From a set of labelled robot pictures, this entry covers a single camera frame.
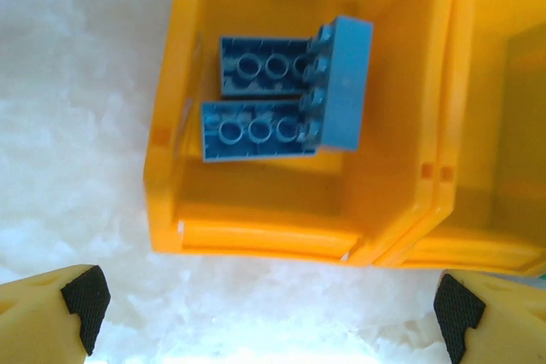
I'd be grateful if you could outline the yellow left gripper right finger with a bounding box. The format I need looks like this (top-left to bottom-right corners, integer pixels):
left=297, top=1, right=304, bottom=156
left=433, top=272, right=546, bottom=364

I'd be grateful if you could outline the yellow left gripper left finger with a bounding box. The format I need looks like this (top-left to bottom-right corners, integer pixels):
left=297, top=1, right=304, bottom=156
left=0, top=264, right=112, bottom=364

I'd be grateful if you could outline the yellow plastic bin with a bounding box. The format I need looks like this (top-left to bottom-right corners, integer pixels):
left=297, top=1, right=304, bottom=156
left=142, top=0, right=460, bottom=267
left=375, top=0, right=546, bottom=278

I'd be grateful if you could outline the blue lego brick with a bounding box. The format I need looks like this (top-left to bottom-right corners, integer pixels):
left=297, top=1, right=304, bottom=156
left=298, top=14, right=375, bottom=154
left=218, top=35, right=319, bottom=99
left=199, top=99, right=319, bottom=165

